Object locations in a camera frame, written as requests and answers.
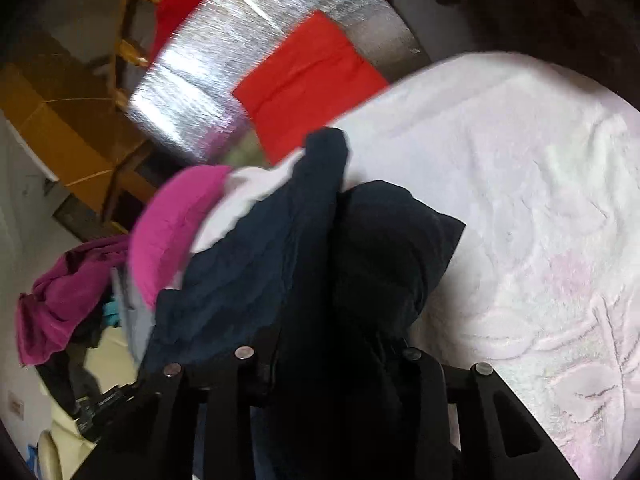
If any teal cloth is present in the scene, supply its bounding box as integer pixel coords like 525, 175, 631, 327
102, 297, 123, 328

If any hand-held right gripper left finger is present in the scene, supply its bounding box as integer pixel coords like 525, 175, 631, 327
92, 345, 281, 480

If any wooden table frame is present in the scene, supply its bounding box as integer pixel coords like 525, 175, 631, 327
102, 145, 161, 231

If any pale pink fluffy blanket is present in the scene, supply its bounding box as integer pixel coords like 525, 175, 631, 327
192, 50, 640, 480

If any folded red cloth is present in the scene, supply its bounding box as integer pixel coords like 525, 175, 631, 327
232, 11, 391, 166

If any grey cloth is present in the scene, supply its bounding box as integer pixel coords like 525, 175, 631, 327
110, 265, 156, 361

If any magenta pillow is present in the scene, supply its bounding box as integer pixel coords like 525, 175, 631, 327
127, 164, 236, 311

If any dark cloth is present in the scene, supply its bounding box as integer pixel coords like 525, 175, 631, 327
37, 330, 106, 416

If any silver foil mat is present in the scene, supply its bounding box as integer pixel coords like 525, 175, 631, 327
125, 0, 433, 167

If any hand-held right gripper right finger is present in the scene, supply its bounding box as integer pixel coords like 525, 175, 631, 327
395, 346, 573, 480

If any dark wooden furniture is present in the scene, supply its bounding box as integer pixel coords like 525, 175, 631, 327
360, 0, 616, 96

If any navy blue jacket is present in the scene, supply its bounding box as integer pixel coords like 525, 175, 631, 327
135, 127, 467, 480

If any magenta garment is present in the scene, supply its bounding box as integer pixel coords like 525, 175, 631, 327
15, 236, 133, 367

